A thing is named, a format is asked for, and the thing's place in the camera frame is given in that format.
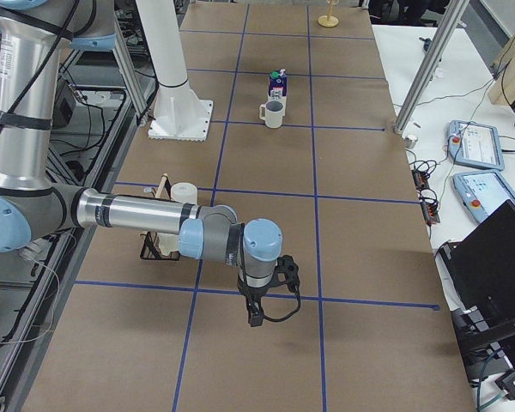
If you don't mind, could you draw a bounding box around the lower teach pendant tablet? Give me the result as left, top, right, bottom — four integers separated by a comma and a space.
451, 169, 515, 223

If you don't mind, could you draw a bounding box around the small metal cylinder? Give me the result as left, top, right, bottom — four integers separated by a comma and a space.
404, 134, 418, 149

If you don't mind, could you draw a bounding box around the teach pendant tablet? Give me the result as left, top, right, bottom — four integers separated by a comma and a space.
447, 120, 505, 171
451, 169, 515, 223

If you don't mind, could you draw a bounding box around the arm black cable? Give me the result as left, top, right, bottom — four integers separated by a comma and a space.
239, 222, 302, 323

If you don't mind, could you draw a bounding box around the wooden cup stand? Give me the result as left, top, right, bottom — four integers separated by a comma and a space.
317, 0, 339, 28

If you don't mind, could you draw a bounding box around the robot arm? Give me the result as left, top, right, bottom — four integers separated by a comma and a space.
0, 1, 288, 326

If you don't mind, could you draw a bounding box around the black laptop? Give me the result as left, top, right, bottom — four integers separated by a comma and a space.
439, 200, 515, 369

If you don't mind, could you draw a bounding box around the upper teach pendant tablet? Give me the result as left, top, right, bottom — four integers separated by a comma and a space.
447, 120, 505, 171

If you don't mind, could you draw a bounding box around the milk carton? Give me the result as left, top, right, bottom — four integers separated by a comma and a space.
268, 69, 288, 113

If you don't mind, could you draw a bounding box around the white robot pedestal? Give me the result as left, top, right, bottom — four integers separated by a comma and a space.
136, 0, 214, 142

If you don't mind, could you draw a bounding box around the white cup upper rack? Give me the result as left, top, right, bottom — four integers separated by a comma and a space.
171, 182, 198, 204

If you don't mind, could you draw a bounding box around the black wire cup rack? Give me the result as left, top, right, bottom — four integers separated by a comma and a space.
140, 173, 180, 261

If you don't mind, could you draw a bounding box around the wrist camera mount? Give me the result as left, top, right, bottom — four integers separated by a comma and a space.
274, 255, 300, 294

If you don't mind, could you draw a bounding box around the aluminium frame post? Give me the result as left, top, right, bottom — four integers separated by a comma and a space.
394, 0, 470, 135

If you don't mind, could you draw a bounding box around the white cup lower rack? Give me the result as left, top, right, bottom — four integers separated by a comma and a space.
157, 233, 179, 257

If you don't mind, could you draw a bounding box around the white cup rack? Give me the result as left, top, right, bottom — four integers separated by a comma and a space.
171, 182, 198, 204
157, 233, 179, 257

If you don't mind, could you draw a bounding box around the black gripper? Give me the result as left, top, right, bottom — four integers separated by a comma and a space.
237, 276, 279, 327

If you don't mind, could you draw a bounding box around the white mug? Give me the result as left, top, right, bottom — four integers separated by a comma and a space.
258, 100, 284, 129

